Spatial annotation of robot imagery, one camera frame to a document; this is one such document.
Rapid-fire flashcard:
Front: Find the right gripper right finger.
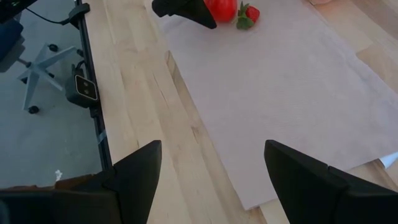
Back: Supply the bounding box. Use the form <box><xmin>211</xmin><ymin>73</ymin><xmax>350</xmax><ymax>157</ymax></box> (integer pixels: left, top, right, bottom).
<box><xmin>264</xmin><ymin>139</ymin><xmax>349</xmax><ymax>224</ymax></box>

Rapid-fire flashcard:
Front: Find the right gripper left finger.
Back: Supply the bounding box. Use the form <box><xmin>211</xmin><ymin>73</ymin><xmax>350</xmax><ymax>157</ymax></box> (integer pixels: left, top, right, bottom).
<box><xmin>104</xmin><ymin>139</ymin><xmax>163</xmax><ymax>224</ymax></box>

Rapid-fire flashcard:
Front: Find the black table-level camera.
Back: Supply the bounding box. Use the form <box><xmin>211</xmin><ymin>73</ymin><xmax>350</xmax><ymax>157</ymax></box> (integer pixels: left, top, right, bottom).
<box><xmin>64</xmin><ymin>66</ymin><xmax>99</xmax><ymax>110</ymax></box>

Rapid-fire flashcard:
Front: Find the blue office chair seat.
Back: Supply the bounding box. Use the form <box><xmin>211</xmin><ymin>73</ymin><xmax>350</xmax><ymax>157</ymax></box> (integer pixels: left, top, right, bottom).
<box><xmin>0</xmin><ymin>18</ymin><xmax>24</xmax><ymax>74</ymax></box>

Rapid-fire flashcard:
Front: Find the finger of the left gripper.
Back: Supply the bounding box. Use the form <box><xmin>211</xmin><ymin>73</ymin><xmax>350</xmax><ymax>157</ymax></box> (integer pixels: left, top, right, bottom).
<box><xmin>151</xmin><ymin>0</ymin><xmax>218</xmax><ymax>30</ymax></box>

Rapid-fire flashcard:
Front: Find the black metal rig frame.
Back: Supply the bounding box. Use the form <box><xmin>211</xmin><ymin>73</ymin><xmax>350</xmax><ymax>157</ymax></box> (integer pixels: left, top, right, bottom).
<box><xmin>68</xmin><ymin>0</ymin><xmax>113</xmax><ymax>172</ymax></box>

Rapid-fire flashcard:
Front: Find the grey office chair base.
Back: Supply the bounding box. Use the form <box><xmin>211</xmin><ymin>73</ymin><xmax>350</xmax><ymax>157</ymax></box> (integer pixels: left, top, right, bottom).
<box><xmin>17</xmin><ymin>43</ymin><xmax>84</xmax><ymax>114</ymax></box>

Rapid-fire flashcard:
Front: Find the red strawberry toy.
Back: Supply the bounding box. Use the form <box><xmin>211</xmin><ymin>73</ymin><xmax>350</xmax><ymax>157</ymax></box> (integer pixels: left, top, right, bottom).
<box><xmin>235</xmin><ymin>1</ymin><xmax>261</xmax><ymax>31</ymax></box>

